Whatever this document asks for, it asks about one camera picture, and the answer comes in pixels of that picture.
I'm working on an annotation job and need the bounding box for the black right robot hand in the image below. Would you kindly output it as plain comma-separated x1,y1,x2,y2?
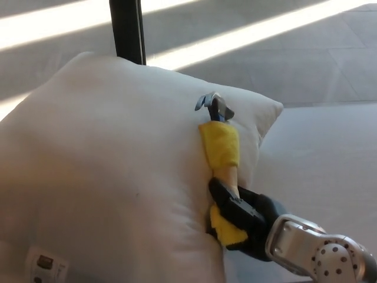
207,176,289,262

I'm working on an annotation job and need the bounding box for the claw hammer with yellow cloth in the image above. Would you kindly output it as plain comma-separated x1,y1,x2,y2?
194,91,249,247

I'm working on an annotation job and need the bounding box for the white square pillow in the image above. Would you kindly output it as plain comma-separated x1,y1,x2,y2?
0,51,284,283

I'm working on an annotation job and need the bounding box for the black vertical post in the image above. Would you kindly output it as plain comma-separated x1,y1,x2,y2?
108,0,147,66

